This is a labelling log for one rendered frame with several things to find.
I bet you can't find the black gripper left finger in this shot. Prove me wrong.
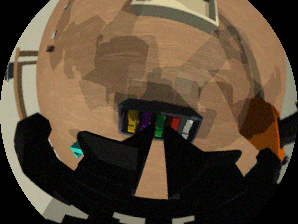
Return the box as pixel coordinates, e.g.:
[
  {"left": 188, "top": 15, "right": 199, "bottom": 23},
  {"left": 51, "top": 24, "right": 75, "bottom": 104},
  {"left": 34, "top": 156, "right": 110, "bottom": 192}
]
[{"left": 77, "top": 123, "right": 156, "bottom": 196}]

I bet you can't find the teal rectangular block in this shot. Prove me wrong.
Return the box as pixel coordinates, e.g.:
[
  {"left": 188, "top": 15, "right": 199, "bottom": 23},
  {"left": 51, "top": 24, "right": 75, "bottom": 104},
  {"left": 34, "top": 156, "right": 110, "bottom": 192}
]
[{"left": 71, "top": 141, "right": 82, "bottom": 155}]

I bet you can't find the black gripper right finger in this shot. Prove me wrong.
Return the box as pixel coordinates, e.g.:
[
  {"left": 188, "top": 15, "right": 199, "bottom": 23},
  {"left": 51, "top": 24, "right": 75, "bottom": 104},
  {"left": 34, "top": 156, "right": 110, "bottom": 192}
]
[{"left": 164, "top": 125, "right": 242, "bottom": 200}]

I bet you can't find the green fuse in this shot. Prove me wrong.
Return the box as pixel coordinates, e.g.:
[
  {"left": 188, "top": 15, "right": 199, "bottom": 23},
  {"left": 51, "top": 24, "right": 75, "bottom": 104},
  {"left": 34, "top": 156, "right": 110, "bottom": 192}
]
[{"left": 154, "top": 115, "right": 166, "bottom": 137}]

